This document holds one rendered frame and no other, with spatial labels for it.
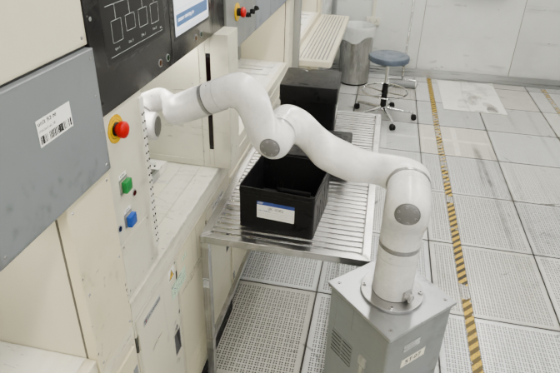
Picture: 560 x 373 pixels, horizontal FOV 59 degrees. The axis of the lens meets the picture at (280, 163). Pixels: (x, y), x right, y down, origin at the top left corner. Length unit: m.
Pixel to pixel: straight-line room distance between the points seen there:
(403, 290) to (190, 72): 1.04
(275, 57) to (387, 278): 2.08
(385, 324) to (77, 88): 1.03
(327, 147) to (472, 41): 4.75
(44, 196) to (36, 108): 0.16
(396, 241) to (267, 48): 2.10
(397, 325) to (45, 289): 0.93
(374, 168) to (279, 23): 2.00
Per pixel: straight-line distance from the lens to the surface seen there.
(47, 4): 0.99
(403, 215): 1.31
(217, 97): 1.36
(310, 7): 4.74
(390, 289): 1.55
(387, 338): 1.50
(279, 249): 1.75
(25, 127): 0.93
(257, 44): 3.31
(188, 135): 1.98
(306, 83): 2.49
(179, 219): 1.71
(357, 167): 1.35
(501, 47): 6.06
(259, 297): 2.67
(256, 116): 1.31
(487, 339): 2.69
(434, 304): 1.63
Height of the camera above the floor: 1.84
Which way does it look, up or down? 28 degrees down
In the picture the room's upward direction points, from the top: 2 degrees clockwise
